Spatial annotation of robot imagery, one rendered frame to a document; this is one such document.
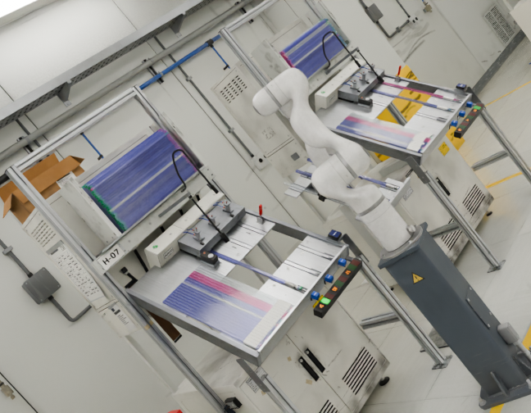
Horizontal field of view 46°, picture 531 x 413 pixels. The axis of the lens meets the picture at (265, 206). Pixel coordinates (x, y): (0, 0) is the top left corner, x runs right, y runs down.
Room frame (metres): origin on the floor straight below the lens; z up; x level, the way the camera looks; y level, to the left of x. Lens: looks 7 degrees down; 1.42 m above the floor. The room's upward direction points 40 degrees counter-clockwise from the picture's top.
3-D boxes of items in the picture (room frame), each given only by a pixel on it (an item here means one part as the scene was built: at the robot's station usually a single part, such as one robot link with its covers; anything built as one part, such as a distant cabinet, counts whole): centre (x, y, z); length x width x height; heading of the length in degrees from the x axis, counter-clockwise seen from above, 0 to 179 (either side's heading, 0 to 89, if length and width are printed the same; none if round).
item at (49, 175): (3.12, 0.63, 1.82); 0.68 x 0.30 x 0.20; 127
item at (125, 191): (2.95, 0.37, 1.52); 0.51 x 0.13 x 0.27; 127
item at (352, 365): (3.01, 0.49, 0.31); 0.70 x 0.65 x 0.62; 127
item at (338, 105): (3.74, -0.79, 0.65); 1.01 x 0.73 x 1.29; 37
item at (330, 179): (2.30, -0.27, 1.00); 0.19 x 0.12 x 0.24; 82
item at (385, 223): (2.30, -0.31, 0.79); 0.19 x 0.19 x 0.18
